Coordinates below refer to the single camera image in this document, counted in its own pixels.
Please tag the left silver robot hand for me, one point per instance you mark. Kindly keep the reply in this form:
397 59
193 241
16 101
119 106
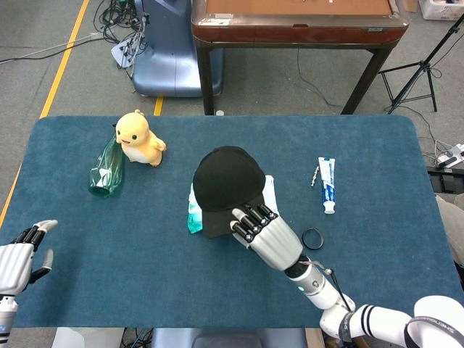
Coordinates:
14 266

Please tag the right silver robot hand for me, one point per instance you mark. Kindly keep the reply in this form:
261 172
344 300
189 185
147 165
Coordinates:
277 243

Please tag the black baseball cap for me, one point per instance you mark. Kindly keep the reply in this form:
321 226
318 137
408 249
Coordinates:
226 181

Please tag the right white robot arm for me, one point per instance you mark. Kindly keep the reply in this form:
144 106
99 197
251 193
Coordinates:
384 320

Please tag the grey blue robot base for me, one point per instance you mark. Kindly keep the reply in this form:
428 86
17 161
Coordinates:
224 339

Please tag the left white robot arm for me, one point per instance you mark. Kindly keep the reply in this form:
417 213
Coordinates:
7 315

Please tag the white blue toothpaste tube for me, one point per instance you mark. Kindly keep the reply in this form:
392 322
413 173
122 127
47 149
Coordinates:
327 181

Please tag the green wet wipes pack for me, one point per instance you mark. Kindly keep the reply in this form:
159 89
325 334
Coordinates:
194 219

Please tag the blue felt table mat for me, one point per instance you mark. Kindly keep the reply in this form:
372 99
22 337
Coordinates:
127 272

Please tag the green faceted plastic bottle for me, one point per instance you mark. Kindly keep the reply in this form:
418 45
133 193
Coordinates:
108 174

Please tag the yellow plush toy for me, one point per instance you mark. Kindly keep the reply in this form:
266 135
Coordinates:
139 139

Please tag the person in grey trousers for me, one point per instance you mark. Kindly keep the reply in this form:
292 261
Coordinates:
455 228

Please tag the white power strip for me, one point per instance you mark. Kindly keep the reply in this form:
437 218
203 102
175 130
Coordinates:
449 156

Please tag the brown mahjong table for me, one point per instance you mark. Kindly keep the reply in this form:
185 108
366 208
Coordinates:
297 30

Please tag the black tripod stand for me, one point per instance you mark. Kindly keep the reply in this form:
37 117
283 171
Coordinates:
422 67

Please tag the white plastic basket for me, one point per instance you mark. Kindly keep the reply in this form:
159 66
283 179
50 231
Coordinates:
440 9

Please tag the black metal frame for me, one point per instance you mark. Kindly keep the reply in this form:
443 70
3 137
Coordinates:
446 177

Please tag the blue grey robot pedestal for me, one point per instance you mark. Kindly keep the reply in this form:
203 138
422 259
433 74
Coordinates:
166 54

